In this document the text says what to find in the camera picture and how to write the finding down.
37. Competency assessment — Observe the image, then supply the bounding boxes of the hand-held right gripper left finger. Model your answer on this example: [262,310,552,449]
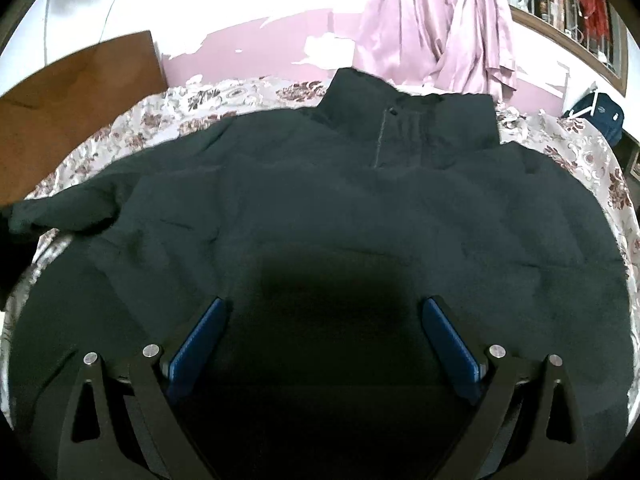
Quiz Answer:
[57,296,231,480]

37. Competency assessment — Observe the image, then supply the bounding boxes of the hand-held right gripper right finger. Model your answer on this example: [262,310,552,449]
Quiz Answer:
[421,296,583,480]

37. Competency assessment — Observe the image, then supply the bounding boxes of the dark green jacket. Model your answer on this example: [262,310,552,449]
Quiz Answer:
[0,67,632,480]

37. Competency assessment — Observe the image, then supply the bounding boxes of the floral bedspread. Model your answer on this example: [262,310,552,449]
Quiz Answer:
[0,75,636,431]

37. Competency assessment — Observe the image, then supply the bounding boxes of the wooden shelf unit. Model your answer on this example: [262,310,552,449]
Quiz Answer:
[617,130,640,181]

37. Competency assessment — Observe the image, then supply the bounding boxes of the wooden headboard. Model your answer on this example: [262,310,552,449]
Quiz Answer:
[0,30,168,206]

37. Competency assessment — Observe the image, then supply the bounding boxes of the navy blue bag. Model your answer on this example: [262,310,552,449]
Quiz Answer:
[562,91,626,146]

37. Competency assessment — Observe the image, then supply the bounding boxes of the pink curtain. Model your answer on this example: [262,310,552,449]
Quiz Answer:
[352,0,518,98]

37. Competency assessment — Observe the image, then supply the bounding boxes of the wooden framed window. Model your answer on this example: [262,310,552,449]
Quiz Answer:
[505,0,628,96]

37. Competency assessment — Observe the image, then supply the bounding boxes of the red hanging garment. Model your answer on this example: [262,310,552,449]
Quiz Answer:
[570,0,611,41]

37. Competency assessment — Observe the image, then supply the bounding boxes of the thin wall cable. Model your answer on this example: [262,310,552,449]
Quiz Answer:
[99,0,122,43]

